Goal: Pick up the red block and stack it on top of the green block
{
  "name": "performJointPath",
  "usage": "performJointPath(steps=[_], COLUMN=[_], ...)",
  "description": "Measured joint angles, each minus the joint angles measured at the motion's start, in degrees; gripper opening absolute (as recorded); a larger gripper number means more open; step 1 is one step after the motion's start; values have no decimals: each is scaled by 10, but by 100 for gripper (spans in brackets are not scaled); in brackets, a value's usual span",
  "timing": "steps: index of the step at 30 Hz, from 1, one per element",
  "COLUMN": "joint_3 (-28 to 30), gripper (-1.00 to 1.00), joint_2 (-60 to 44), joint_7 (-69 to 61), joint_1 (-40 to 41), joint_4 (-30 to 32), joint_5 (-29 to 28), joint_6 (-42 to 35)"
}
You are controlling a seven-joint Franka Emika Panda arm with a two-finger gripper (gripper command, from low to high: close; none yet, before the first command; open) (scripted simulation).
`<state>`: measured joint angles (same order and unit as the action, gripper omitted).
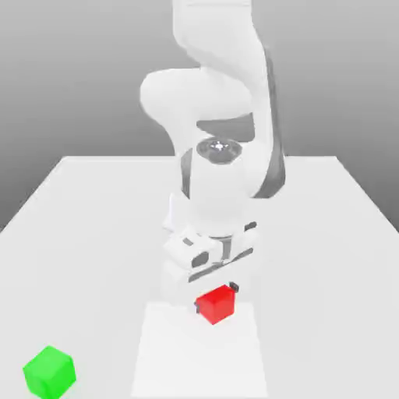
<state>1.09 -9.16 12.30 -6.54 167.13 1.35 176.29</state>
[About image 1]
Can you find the small green cube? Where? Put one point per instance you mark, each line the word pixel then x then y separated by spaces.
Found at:
pixel 50 372

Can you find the small red cube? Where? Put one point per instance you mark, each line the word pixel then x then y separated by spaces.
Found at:
pixel 215 304

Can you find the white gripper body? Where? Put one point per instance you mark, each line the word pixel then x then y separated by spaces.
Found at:
pixel 241 265

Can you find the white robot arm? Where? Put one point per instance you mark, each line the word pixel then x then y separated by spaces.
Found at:
pixel 218 93

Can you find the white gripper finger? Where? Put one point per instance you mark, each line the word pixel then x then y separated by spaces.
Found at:
pixel 197 307
pixel 233 286

